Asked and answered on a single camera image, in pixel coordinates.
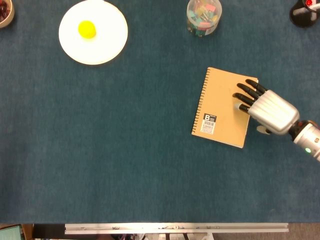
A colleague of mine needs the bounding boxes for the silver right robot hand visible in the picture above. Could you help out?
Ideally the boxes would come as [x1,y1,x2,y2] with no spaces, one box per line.
[232,78,300,136]

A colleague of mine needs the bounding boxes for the tan spiral notebook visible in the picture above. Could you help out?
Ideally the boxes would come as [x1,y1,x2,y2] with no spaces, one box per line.
[191,66,260,149]

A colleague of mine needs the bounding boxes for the black mesh pen holder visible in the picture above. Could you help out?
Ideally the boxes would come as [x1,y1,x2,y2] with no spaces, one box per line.
[289,0,320,28]

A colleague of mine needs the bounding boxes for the white marker with red cap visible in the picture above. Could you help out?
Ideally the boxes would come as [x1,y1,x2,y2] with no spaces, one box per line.
[305,0,319,22]

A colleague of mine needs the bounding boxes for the clear jar of binder clips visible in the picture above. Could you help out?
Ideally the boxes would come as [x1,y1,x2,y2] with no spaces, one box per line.
[186,0,223,38]

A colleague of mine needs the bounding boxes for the blue table cloth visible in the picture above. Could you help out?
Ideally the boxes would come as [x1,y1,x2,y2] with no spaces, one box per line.
[0,0,320,224]

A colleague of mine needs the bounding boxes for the white round plate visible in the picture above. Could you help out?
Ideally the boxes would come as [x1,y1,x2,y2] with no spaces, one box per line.
[58,0,129,66]

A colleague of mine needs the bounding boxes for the yellow ball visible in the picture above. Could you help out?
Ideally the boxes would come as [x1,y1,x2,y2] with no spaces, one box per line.
[77,20,97,40]

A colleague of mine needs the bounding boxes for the beige bowl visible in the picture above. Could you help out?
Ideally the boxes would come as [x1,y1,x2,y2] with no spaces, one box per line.
[0,0,15,29]

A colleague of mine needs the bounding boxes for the dark red cherries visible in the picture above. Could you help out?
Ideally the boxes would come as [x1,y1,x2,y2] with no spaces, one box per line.
[0,1,10,22]

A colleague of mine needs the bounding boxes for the aluminium rail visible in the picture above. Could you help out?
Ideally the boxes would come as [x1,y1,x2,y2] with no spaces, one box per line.
[64,222,290,235]

